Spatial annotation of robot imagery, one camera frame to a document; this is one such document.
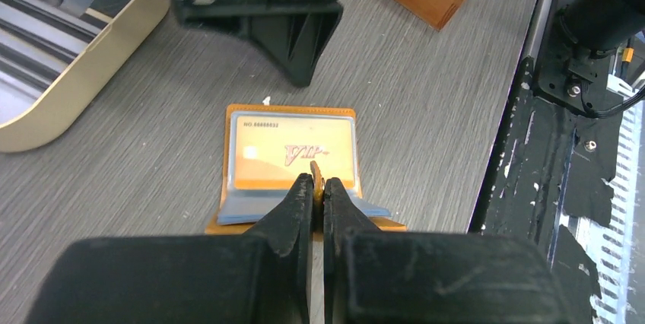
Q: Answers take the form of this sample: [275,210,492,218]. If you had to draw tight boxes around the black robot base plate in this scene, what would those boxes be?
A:
[469,0,644,323]

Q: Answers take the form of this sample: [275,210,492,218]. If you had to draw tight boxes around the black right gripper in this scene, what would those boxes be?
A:
[170,0,343,87]

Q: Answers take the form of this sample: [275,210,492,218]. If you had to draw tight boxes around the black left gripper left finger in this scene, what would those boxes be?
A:
[27,173,313,323]

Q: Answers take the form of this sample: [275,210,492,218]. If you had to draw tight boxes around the beige oval card tray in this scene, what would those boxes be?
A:
[1,0,169,153]

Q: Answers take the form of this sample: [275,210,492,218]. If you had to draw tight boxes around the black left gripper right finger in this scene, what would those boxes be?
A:
[323,178,574,323]

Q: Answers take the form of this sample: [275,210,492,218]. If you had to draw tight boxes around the stack of cards in tray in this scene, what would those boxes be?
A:
[1,0,131,122]

